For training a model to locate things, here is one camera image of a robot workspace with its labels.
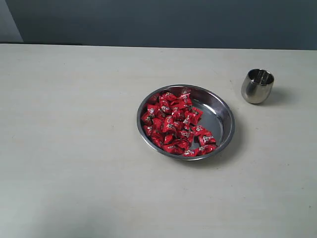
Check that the round stainless steel plate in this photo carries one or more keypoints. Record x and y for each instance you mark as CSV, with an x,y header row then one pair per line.
x,y
217,117

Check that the stainless steel cup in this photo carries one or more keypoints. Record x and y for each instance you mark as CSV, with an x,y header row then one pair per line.
x,y
257,86

